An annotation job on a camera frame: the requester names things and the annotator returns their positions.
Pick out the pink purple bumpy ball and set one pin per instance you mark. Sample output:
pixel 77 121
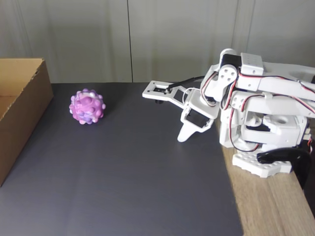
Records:
pixel 87 107

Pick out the brown cardboard box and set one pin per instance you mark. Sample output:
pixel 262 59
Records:
pixel 24 118

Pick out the black table mat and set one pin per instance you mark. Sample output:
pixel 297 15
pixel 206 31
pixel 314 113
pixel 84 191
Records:
pixel 123 172

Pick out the black table clamp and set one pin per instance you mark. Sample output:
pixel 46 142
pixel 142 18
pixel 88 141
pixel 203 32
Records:
pixel 301 167

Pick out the white panelled cabinet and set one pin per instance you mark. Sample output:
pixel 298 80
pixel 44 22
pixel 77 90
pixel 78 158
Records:
pixel 86 37

